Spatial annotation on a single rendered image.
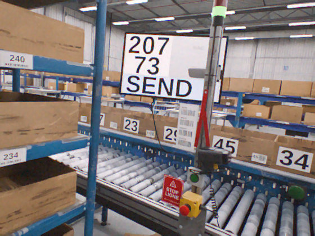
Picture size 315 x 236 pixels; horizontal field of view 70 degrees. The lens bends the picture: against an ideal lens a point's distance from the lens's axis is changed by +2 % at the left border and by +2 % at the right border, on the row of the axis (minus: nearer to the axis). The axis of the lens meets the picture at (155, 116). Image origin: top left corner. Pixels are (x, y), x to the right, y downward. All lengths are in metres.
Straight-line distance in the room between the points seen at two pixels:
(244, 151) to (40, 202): 1.18
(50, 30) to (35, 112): 0.20
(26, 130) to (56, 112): 0.09
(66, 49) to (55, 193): 0.38
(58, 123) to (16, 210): 0.22
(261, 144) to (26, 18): 1.31
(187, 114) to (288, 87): 5.14
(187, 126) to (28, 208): 0.62
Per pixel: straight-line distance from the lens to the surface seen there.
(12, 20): 0.58
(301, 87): 5.99
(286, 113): 5.74
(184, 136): 0.95
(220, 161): 0.86
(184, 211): 0.93
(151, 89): 1.06
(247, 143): 1.50
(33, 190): 0.65
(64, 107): 0.65
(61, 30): 0.63
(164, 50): 1.08
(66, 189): 0.70
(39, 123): 0.62
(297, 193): 1.46
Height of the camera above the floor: 1.30
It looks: 7 degrees down
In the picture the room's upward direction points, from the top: 5 degrees clockwise
